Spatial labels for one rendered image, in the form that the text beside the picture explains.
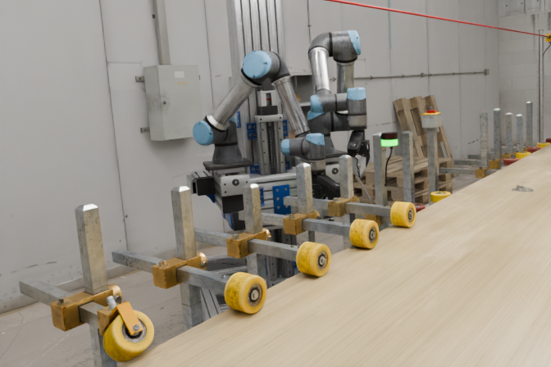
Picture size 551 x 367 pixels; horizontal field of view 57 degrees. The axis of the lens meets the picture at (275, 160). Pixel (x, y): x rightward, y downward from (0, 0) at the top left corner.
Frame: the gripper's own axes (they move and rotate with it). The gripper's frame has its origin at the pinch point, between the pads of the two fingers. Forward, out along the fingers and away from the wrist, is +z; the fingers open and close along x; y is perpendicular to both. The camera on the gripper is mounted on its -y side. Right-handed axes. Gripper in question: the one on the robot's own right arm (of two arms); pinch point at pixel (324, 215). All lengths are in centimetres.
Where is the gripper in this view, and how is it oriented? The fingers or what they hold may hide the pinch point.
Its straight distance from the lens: 219.8
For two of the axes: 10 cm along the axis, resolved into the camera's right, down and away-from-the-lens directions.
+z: 0.7, 9.9, 1.3
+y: -7.6, -0.3, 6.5
